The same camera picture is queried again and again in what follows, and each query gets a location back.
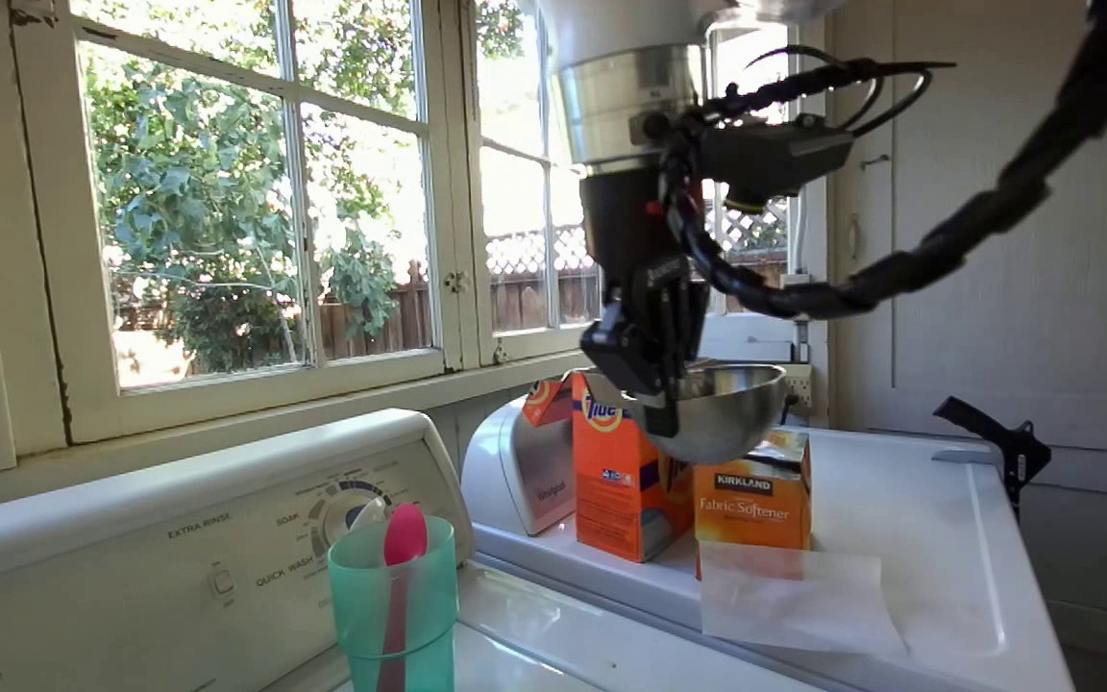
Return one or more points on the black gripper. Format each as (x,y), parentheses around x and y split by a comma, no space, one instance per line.
(651,300)

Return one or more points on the silver metal bowl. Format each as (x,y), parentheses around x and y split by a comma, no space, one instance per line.
(723,409)

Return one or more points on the pink spoon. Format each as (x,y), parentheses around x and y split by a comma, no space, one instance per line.
(405,544)

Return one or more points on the teal plastic cup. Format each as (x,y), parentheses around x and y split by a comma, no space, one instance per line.
(359,593)

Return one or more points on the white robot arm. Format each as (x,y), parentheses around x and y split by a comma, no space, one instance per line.
(629,68)

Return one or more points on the white right washing machine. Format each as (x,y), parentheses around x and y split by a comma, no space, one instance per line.
(933,511)

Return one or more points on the white washing machine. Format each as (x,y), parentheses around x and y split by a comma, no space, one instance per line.
(205,573)
(933,511)

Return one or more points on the white left washing machine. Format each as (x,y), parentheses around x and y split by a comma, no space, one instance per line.
(205,573)

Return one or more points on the orange Tide detergent box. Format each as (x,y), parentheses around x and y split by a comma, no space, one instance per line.
(633,498)

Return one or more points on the orange Kirkland softener box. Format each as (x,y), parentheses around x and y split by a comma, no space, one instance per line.
(762,498)

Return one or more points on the white dryer sheet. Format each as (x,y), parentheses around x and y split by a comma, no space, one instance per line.
(797,599)

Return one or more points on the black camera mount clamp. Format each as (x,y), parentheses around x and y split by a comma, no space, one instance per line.
(1021,452)

